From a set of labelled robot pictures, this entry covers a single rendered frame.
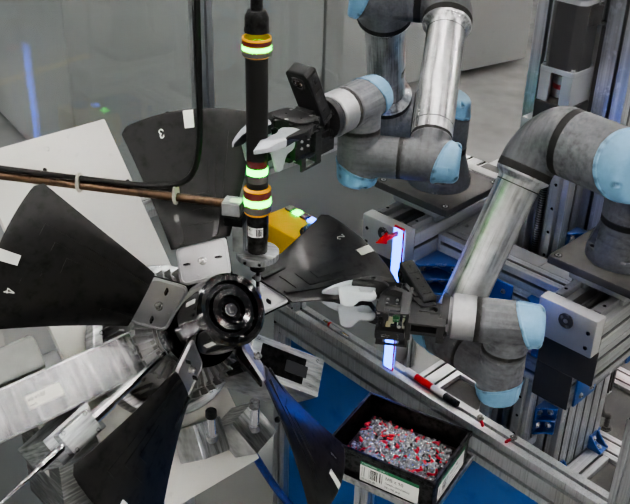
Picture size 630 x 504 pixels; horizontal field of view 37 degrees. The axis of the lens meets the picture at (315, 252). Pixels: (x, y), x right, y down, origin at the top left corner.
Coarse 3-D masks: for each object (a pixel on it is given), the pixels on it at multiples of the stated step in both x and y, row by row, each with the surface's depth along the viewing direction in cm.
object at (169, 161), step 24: (144, 120) 159; (168, 120) 159; (216, 120) 159; (240, 120) 159; (144, 144) 158; (168, 144) 158; (192, 144) 158; (216, 144) 158; (144, 168) 158; (168, 168) 157; (216, 168) 156; (240, 168) 157; (192, 192) 156; (216, 192) 156; (240, 192) 156; (168, 216) 157; (192, 216) 155; (216, 216) 155; (168, 240) 157; (192, 240) 155
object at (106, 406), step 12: (156, 360) 153; (144, 372) 151; (132, 384) 149; (120, 396) 148; (96, 408) 145; (108, 408) 146; (60, 444) 141; (48, 456) 140; (36, 468) 139; (24, 480) 137; (12, 492) 136
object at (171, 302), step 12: (156, 288) 146; (168, 288) 147; (180, 288) 148; (144, 300) 147; (156, 300) 148; (168, 300) 148; (180, 300) 149; (144, 312) 148; (156, 312) 149; (168, 312) 150; (144, 324) 149; (156, 324) 150; (168, 324) 151
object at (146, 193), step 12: (12, 180) 157; (24, 180) 156; (36, 180) 156; (48, 180) 155; (60, 180) 155; (72, 180) 155; (108, 192) 154; (120, 192) 153; (132, 192) 153; (144, 192) 153; (156, 192) 152; (168, 192) 152; (204, 204) 151; (216, 204) 151
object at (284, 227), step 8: (296, 208) 210; (272, 216) 207; (280, 216) 207; (288, 216) 207; (296, 216) 207; (312, 216) 208; (272, 224) 204; (280, 224) 204; (288, 224) 204; (296, 224) 204; (304, 224) 204; (272, 232) 203; (280, 232) 201; (288, 232) 201; (296, 232) 201; (272, 240) 204; (280, 240) 202; (288, 240) 200; (280, 248) 203
